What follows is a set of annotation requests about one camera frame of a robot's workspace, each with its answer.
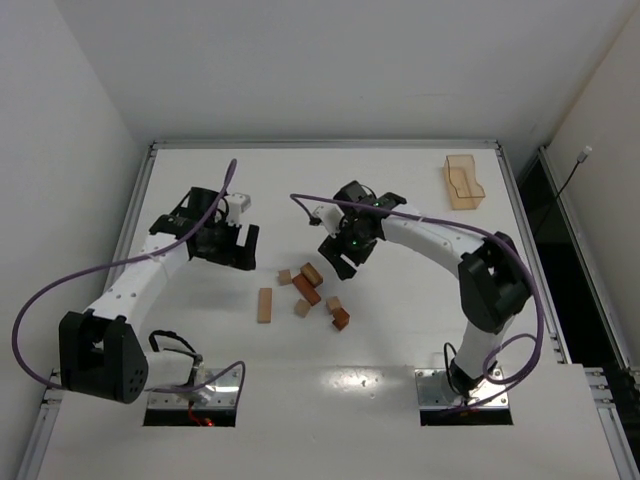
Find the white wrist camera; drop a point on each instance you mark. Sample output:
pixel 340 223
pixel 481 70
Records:
pixel 236 204
pixel 329 216

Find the metal base plate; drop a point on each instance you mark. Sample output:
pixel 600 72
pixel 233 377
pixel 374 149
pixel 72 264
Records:
pixel 434 393
pixel 221 394

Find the long dark wood block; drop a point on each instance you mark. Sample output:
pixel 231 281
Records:
pixel 306 289

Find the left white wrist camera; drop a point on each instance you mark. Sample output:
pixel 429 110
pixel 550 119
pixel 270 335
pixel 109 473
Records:
pixel 236 204

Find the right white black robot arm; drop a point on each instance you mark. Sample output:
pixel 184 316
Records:
pixel 492 287

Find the small dark wood cube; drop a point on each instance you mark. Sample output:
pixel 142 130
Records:
pixel 341 318

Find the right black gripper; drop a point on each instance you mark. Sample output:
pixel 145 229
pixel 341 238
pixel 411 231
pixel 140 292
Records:
pixel 338 251

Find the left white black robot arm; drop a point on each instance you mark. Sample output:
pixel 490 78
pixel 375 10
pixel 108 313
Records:
pixel 99 349

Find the small light cube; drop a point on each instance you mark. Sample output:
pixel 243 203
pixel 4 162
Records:
pixel 333 303
pixel 284 277
pixel 302 308

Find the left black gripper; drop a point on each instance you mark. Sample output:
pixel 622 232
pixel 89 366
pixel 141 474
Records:
pixel 239 255

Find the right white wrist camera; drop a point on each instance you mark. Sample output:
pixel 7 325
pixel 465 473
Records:
pixel 329 216

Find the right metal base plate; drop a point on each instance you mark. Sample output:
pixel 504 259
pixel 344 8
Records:
pixel 434 393

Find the transparent orange plastic tray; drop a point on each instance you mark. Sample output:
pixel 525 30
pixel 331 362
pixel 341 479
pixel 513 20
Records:
pixel 464 190

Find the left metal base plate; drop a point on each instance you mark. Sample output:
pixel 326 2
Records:
pixel 221 394

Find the aluminium table frame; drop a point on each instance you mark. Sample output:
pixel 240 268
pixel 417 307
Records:
pixel 325 404

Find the long light wood block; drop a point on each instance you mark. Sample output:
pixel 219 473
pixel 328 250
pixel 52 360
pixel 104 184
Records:
pixel 264 311

